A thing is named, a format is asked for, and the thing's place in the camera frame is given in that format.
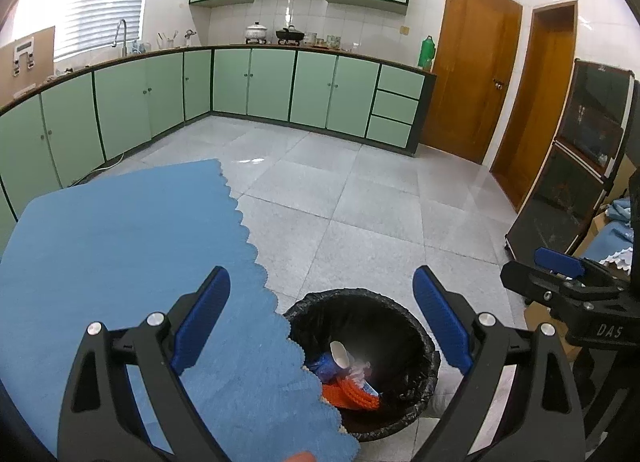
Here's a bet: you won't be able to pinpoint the orange mesh bag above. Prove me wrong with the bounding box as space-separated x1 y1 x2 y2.
322 376 380 411

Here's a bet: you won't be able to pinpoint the white tissue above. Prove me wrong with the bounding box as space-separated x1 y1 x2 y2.
330 341 355 372

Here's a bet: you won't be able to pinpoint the pink white wrapper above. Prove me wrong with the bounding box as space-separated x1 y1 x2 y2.
347 360 380 397

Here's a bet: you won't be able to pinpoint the blue plastic bag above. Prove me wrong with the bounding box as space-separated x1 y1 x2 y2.
306 352 343 384

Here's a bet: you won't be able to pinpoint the black trash bin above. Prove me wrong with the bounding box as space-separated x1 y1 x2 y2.
284 288 440 442

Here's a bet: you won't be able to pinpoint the green lower kitchen cabinets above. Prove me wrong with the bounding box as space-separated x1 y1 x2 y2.
1 45 436 239

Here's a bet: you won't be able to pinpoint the black glass cabinet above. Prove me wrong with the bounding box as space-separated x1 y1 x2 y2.
506 59 639 264

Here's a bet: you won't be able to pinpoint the blue foam table mat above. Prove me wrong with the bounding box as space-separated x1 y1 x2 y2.
1 160 359 461

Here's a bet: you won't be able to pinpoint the wooden door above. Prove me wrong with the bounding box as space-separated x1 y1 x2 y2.
490 0 578 211
421 0 523 164

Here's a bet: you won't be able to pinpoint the green bottle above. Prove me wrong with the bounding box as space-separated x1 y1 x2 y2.
418 35 436 71

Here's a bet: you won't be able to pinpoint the black wok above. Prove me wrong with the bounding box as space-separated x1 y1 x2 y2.
276 26 305 46

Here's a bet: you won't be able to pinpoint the brown cardboard box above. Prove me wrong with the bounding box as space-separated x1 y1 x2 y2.
0 26 55 106

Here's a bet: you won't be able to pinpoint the sink faucet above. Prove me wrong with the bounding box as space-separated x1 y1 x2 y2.
112 19 128 57

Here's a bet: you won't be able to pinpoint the white cooking pot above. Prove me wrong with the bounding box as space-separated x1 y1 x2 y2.
244 21 268 45

